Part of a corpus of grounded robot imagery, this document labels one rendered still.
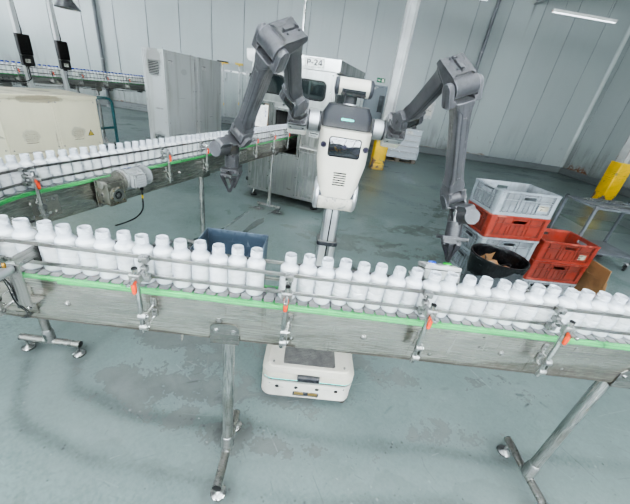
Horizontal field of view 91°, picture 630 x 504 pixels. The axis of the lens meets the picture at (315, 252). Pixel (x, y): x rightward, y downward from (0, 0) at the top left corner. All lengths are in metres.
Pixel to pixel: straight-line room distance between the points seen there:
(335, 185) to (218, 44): 12.13
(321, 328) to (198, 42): 12.97
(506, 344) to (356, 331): 0.53
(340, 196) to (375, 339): 0.70
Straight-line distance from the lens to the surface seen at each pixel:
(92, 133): 5.16
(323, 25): 13.02
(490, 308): 1.22
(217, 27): 13.47
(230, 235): 1.64
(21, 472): 2.09
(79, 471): 1.99
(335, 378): 1.87
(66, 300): 1.31
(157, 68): 6.81
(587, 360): 1.53
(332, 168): 1.47
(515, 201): 3.24
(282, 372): 1.84
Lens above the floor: 1.64
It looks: 28 degrees down
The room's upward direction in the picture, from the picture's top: 9 degrees clockwise
